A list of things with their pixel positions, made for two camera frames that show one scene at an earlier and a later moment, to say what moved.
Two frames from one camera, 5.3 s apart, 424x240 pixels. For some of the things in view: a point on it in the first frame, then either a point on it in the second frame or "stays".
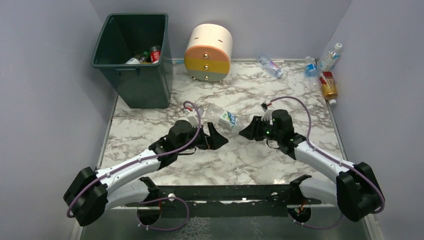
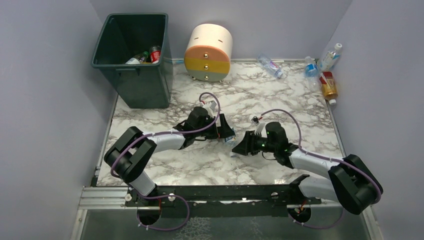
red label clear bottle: x=155 y=54 stays
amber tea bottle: x=329 y=87 stays
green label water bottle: x=138 y=58 stays
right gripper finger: x=255 y=130 -> x=247 y=145
